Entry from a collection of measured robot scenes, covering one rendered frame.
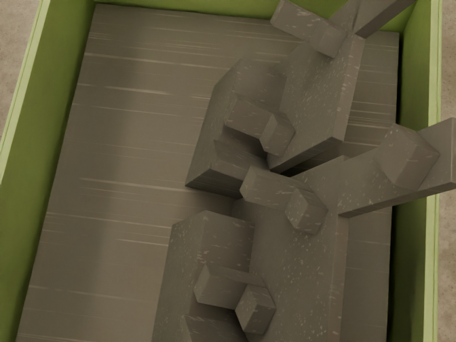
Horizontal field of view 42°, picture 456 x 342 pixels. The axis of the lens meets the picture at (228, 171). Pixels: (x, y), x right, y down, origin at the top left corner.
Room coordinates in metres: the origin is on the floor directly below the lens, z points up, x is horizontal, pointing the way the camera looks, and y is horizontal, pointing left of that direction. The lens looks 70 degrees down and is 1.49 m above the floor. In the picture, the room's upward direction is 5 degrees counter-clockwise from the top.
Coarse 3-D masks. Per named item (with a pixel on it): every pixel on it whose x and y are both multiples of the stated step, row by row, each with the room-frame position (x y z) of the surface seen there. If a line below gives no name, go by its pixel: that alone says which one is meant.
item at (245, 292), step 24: (240, 192) 0.15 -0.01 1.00; (264, 192) 0.15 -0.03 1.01; (288, 192) 0.15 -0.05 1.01; (312, 192) 0.15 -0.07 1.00; (288, 216) 0.13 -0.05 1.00; (312, 216) 0.12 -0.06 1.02; (216, 288) 0.08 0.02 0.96; (240, 288) 0.08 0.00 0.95; (264, 288) 0.08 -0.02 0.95; (240, 312) 0.06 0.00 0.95; (264, 312) 0.06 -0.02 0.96
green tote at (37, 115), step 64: (64, 0) 0.42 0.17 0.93; (128, 0) 0.46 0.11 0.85; (192, 0) 0.45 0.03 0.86; (256, 0) 0.43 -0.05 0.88; (320, 0) 0.41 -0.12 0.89; (64, 64) 0.36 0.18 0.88; (64, 128) 0.30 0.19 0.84; (0, 192) 0.18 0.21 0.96; (0, 256) 0.13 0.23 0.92; (0, 320) 0.08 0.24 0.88
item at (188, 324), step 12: (180, 324) 0.05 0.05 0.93; (192, 324) 0.05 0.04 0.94; (204, 324) 0.05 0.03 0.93; (216, 324) 0.05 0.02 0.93; (228, 324) 0.05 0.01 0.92; (192, 336) 0.04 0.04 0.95; (204, 336) 0.04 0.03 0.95; (216, 336) 0.04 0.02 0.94; (228, 336) 0.04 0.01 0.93; (240, 336) 0.04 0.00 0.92
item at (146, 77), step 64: (128, 64) 0.37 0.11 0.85; (192, 64) 0.37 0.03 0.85; (384, 64) 0.35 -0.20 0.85; (128, 128) 0.29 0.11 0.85; (192, 128) 0.28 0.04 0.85; (384, 128) 0.26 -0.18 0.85; (64, 192) 0.22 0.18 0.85; (128, 192) 0.21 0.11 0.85; (192, 192) 0.20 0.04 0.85; (64, 256) 0.14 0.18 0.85; (128, 256) 0.14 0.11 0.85; (384, 256) 0.12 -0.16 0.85; (64, 320) 0.08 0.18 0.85; (128, 320) 0.07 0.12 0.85; (384, 320) 0.05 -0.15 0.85
